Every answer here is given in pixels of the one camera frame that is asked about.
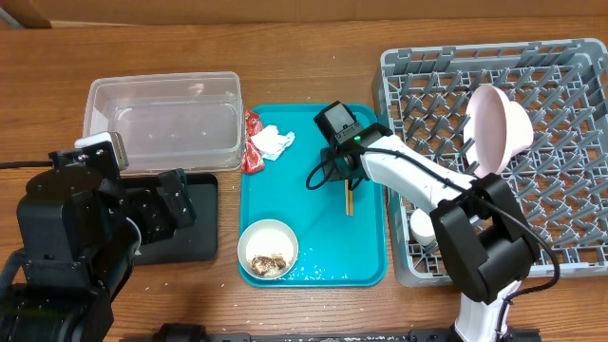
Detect grey bowl with food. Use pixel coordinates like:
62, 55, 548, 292
237, 219, 299, 281

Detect white tissue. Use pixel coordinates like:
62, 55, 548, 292
251, 125, 295, 161

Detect red snack wrapper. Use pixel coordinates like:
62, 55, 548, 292
241, 111, 265, 175

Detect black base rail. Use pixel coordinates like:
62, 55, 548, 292
118, 322, 542, 342

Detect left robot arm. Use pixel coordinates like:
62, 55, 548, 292
1, 165, 196, 341

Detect wooden chopstick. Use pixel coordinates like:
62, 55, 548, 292
346, 180, 354, 217
345, 180, 353, 217

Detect black plastic tray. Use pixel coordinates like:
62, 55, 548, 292
124, 173, 219, 265

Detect teal serving tray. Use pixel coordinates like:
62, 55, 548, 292
239, 104, 388, 288

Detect grey dishwasher rack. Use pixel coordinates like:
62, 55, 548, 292
372, 38, 607, 277

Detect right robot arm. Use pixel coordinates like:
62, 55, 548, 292
313, 102, 541, 341

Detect white cup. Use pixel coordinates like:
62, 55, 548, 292
409, 208, 436, 246

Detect clear plastic bin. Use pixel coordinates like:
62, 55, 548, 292
83, 71, 244, 175

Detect pink bowl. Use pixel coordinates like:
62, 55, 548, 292
463, 85, 534, 178

